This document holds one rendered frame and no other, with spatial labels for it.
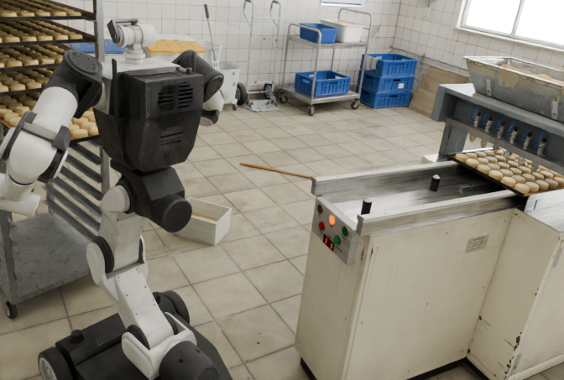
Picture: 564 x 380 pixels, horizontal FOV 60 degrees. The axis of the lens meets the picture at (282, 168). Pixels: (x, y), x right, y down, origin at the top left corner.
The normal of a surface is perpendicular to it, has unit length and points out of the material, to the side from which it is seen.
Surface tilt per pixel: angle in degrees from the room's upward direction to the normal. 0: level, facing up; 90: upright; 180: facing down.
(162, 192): 44
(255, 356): 0
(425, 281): 90
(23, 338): 0
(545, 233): 90
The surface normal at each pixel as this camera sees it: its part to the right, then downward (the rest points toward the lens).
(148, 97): 0.75, 0.33
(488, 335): -0.88, 0.10
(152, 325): 0.41, -0.68
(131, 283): 0.55, -0.49
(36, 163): 0.28, 0.35
